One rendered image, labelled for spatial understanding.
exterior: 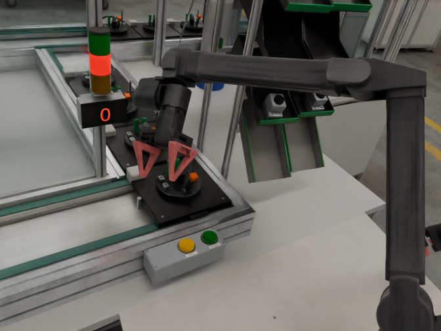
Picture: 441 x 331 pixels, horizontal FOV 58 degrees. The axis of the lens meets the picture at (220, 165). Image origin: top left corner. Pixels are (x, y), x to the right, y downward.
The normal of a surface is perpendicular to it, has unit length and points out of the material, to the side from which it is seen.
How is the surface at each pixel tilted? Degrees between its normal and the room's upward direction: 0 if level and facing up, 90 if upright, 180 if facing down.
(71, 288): 90
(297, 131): 45
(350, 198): 0
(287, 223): 0
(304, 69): 56
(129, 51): 90
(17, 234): 0
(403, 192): 60
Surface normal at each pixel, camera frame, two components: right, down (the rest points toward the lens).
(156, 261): 0.15, -0.80
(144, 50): 0.52, 0.56
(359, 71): -0.46, -0.09
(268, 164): 0.36, -0.14
